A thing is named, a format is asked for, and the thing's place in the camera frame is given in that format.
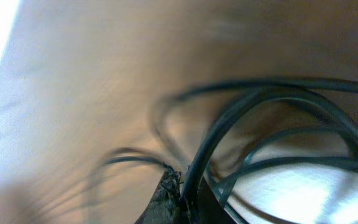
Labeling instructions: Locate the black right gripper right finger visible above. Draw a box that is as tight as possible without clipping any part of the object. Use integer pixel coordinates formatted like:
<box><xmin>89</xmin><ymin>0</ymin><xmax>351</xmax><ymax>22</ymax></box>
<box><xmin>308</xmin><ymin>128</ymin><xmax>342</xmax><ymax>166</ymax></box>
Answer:
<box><xmin>196</xmin><ymin>178</ymin><xmax>236</xmax><ymax>224</ymax></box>

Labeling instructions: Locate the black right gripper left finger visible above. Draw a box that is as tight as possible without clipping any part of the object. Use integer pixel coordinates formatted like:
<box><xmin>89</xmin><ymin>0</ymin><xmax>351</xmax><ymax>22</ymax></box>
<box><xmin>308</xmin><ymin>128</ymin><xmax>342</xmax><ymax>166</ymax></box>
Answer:
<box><xmin>135</xmin><ymin>166</ymin><xmax>181</xmax><ymax>224</ymax></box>

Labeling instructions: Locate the black cable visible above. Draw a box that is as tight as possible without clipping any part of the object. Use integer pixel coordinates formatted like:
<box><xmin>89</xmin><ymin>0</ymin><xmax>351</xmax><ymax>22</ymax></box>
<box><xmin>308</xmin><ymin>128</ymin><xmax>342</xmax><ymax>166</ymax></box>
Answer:
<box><xmin>103</xmin><ymin>147</ymin><xmax>175</xmax><ymax>172</ymax></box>
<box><xmin>149</xmin><ymin>77</ymin><xmax>358</xmax><ymax>224</ymax></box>

